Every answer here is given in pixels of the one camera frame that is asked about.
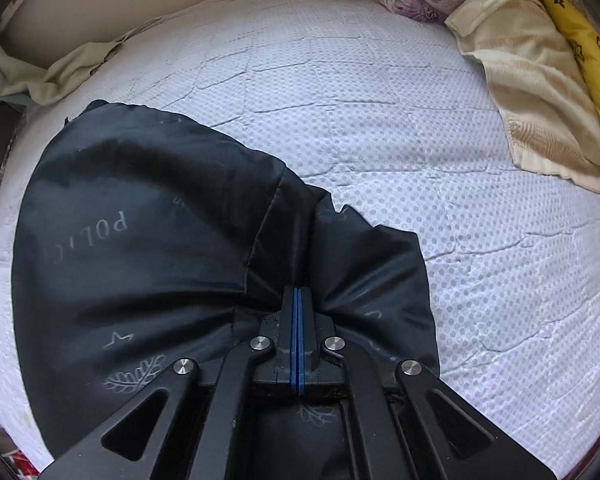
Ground beige crumpled bed sheet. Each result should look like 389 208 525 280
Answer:
0 0 356 106

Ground yellow printed pillow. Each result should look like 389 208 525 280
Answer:
532 0 600 151

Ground cream blanket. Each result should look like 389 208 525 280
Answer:
445 0 600 193

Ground red patterned cloth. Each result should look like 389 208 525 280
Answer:
0 447 46 480

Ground dark bed frame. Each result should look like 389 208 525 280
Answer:
0 102 28 226

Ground black jacket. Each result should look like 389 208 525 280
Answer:
11 100 441 480

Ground beige headboard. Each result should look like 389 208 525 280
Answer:
0 0 306 66

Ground white quilted mattress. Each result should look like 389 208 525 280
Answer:
0 0 600 480

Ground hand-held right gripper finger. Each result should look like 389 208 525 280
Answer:
298 285 556 480
37 285 298 480

